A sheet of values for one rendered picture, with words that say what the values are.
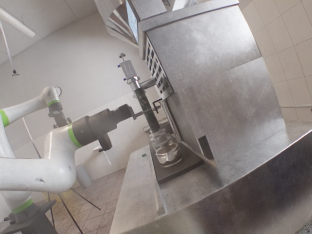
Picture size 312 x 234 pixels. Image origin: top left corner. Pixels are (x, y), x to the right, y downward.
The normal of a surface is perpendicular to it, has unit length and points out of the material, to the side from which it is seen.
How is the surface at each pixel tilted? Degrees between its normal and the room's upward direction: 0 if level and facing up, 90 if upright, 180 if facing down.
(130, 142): 90
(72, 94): 90
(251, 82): 90
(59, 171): 72
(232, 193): 90
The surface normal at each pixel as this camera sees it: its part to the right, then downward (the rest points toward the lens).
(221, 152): 0.07, 0.06
